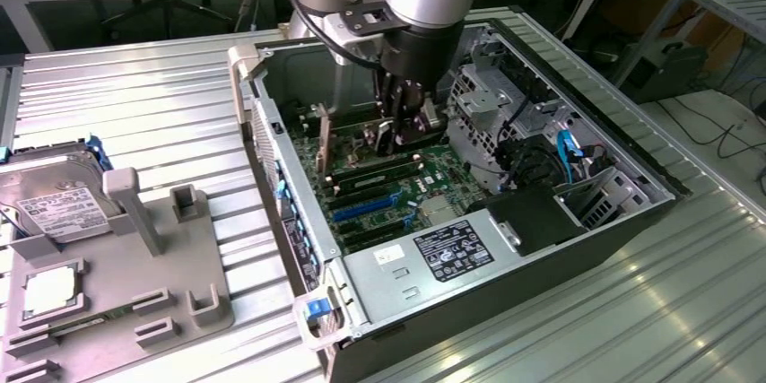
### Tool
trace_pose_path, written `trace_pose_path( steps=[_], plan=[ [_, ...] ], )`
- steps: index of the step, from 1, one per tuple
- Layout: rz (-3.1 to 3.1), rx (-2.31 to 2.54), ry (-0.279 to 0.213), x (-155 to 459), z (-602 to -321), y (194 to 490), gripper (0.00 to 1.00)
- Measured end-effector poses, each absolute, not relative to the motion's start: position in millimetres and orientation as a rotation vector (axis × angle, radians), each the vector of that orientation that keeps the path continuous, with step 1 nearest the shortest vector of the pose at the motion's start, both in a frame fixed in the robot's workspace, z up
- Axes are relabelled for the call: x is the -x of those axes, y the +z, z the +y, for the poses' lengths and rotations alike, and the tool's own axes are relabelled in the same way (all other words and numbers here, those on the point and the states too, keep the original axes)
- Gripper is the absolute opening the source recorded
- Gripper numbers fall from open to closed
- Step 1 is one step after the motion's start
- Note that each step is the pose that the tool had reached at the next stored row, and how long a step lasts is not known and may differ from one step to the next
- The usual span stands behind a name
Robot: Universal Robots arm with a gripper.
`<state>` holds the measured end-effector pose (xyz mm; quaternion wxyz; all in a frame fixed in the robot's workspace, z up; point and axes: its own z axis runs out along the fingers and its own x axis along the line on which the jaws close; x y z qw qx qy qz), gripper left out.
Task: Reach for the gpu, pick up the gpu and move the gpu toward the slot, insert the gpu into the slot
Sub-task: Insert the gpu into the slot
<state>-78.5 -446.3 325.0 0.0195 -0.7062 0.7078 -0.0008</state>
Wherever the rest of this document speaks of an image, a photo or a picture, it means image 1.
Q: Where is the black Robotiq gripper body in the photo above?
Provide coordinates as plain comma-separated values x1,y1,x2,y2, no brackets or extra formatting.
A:
377,23,467,88

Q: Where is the black graphics card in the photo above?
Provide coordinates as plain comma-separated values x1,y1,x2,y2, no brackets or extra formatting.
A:
309,102,336,191

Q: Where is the blue expansion slot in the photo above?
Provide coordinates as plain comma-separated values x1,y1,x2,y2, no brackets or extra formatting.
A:
331,193,403,223

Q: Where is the black expansion slot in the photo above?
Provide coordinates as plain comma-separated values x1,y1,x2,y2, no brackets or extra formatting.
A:
340,214,408,240
345,225,413,250

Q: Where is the metal socket cover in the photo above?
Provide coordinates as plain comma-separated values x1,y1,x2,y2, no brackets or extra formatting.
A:
417,91,451,133

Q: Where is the CPU socket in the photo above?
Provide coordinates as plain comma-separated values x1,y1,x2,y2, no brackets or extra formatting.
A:
337,131,389,167

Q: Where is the black labelled RAM stick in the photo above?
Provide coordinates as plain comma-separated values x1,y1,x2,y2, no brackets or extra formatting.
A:
333,166,423,192

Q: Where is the green motherboard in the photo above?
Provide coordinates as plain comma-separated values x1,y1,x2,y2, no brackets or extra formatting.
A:
285,98,502,257

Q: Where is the silver drive cage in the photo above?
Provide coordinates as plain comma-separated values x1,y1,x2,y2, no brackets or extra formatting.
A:
447,26,579,144

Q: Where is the silver chipset heatsink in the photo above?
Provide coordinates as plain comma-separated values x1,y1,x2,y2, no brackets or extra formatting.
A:
417,196,463,222

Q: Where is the black fan shroud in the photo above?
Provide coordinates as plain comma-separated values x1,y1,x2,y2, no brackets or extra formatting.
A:
484,186,588,259

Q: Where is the silver power supply with label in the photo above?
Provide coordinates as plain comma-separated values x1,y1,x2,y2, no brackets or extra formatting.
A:
339,216,523,328

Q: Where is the silver perforated disk bay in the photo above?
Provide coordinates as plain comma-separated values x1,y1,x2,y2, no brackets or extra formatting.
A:
552,167,654,231

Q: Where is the blue case latch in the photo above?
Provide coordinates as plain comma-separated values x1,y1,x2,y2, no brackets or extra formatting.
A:
303,296,331,325

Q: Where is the black computer tower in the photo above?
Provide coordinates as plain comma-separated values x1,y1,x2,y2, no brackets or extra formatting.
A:
620,39,712,105

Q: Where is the black chair base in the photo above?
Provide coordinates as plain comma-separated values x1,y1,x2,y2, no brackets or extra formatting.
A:
99,0,236,41

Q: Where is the open black PC case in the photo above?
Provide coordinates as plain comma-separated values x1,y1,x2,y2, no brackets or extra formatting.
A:
229,17,690,383

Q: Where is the metal slat table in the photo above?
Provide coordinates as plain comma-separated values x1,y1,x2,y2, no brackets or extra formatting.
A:
643,0,766,104

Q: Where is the grey parts rack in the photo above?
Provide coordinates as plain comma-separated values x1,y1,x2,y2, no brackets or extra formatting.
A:
0,166,236,383

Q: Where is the hard disk with blue carrier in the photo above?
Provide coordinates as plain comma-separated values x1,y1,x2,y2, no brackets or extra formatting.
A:
0,134,116,241

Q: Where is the green RAM stick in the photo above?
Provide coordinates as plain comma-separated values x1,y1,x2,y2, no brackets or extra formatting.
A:
45,304,133,340

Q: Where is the silver CPU chip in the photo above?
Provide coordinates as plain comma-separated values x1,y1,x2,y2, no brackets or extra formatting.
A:
21,265,83,313

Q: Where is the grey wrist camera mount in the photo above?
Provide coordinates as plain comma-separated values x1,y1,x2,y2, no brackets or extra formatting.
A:
324,3,415,68

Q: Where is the black wire bundle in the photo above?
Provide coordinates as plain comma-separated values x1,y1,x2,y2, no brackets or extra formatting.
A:
495,138,563,187

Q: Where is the blue wire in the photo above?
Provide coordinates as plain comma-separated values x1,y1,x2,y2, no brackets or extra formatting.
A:
554,128,580,186

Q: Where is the grey case handle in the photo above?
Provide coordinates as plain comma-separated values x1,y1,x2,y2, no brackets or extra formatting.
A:
291,283,349,353
228,44,269,126

